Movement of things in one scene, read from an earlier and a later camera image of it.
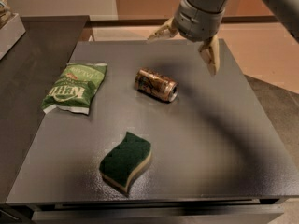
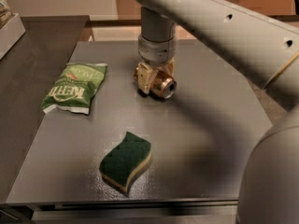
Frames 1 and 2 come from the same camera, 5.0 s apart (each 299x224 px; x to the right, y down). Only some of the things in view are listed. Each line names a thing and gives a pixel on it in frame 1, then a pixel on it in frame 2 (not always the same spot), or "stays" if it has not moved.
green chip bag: (75, 88) stays
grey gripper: (195, 23) to (156, 51)
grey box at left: (10, 35) stays
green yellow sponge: (126, 162) stays
